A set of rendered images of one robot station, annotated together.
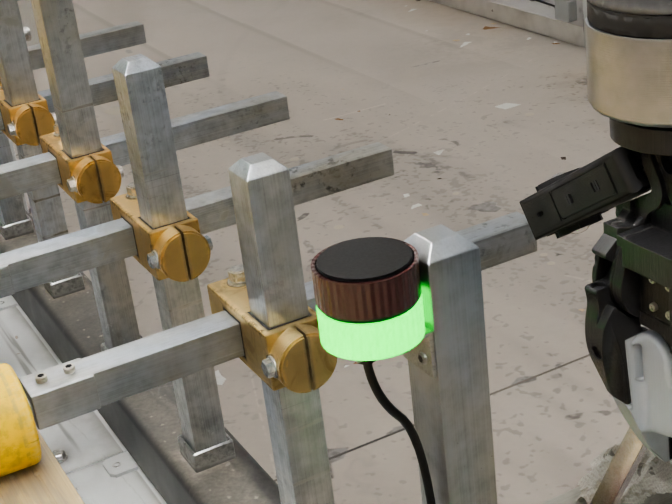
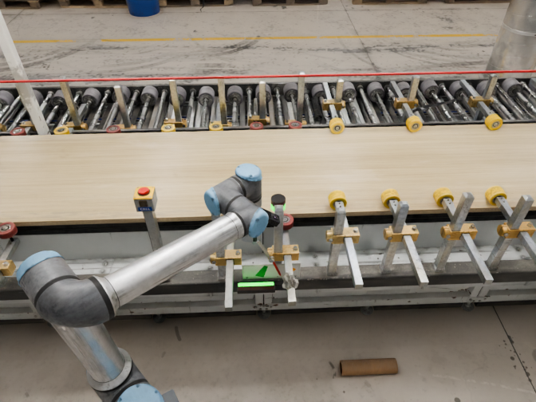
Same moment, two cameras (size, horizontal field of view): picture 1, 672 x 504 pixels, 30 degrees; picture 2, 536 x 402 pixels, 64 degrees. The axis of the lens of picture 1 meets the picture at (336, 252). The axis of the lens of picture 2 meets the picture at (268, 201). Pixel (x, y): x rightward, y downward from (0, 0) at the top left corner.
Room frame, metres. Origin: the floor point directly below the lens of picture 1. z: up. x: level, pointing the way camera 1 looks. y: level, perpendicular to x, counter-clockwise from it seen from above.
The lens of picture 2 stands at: (1.09, -1.21, 2.28)
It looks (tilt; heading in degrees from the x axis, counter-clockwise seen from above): 42 degrees down; 113
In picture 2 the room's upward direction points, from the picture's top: straight up
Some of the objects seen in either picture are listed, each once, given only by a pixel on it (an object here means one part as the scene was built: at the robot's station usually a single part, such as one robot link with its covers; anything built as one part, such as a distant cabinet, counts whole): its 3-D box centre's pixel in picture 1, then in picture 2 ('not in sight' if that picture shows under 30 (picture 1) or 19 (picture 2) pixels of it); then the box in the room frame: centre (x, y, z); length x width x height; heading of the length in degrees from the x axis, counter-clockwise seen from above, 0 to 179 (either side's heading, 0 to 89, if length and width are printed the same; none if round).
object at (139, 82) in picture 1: (178, 295); (392, 242); (1.10, 0.16, 0.89); 0.03 x 0.03 x 0.48; 26
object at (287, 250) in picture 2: not in sight; (282, 252); (0.67, -0.05, 0.85); 0.13 x 0.06 x 0.05; 26
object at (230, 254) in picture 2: not in sight; (226, 257); (0.44, -0.16, 0.83); 0.13 x 0.06 x 0.05; 26
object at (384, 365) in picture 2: not in sight; (368, 366); (1.16, 0.03, 0.04); 0.30 x 0.08 x 0.08; 26
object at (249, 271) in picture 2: not in sight; (271, 271); (0.63, -0.09, 0.75); 0.26 x 0.01 x 0.10; 26
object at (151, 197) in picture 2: not in sight; (145, 199); (0.19, -0.28, 1.18); 0.07 x 0.07 x 0.08; 26
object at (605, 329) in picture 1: (629, 322); not in sight; (0.58, -0.15, 1.09); 0.05 x 0.02 x 0.09; 116
